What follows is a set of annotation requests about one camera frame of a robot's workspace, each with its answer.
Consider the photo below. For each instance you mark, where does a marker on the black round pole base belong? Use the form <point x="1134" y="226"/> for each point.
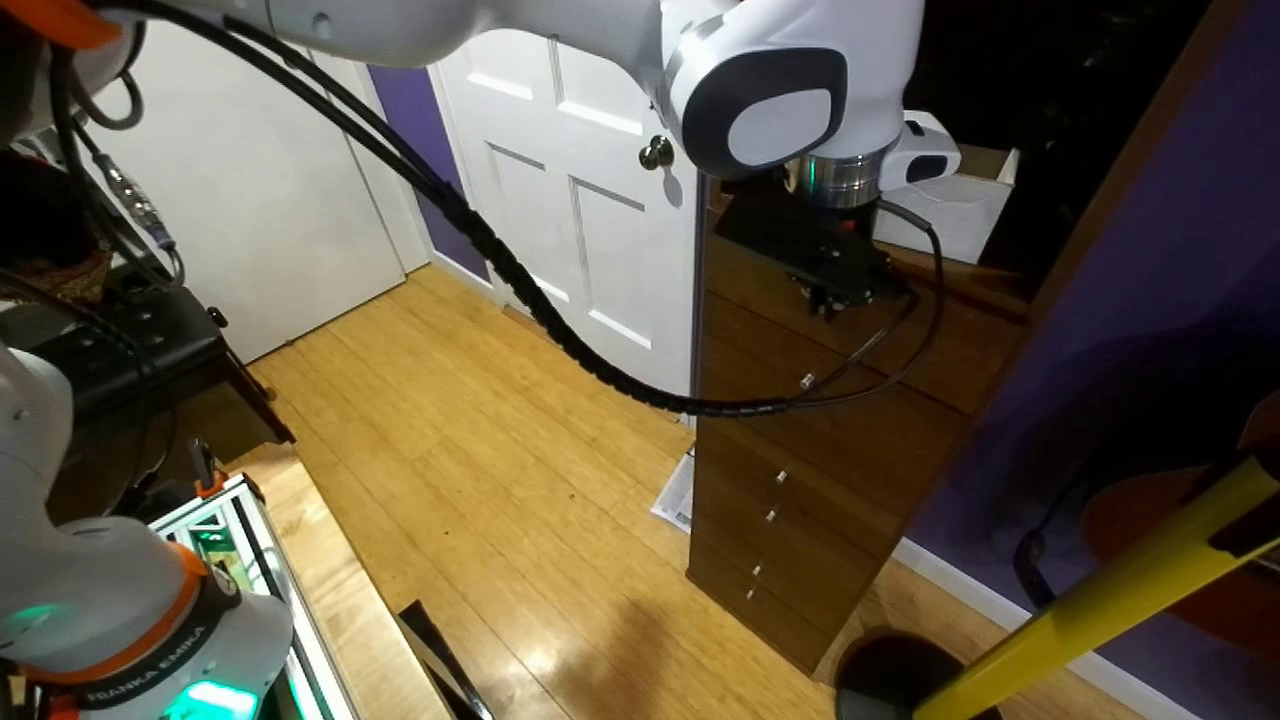
<point x="895" y="681"/>

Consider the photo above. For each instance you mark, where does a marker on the white panel door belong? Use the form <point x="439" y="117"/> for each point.
<point x="573" y="226"/>

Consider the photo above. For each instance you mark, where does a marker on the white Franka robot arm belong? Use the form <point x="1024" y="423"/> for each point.
<point x="747" y="34"/>

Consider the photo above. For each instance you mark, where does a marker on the plain yellow pole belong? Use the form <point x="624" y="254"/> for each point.
<point x="1134" y="572"/>

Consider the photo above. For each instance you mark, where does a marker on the black equipment cart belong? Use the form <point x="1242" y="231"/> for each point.
<point x="132" y="346"/>

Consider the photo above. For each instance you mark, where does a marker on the wooden drawer with two knobs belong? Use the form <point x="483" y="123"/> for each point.
<point x="775" y="601"/>
<point x="787" y="493"/>
<point x="775" y="332"/>

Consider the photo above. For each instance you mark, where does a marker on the black flat bar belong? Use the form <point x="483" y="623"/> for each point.
<point x="442" y="661"/>

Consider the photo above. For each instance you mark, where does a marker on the metal door knob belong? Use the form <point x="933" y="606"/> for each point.
<point x="658" y="148"/>

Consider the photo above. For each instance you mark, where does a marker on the small white box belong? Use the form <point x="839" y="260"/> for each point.
<point x="971" y="222"/>

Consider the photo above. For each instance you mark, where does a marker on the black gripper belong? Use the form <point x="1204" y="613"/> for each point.
<point x="844" y="254"/>

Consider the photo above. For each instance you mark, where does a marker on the brown wooden dresser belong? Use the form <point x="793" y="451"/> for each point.
<point x="803" y="535"/>

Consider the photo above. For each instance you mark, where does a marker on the green circuit board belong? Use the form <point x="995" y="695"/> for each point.
<point x="215" y="547"/>

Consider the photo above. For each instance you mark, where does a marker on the aluminium frame rail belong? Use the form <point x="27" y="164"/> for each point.
<point x="297" y="601"/>

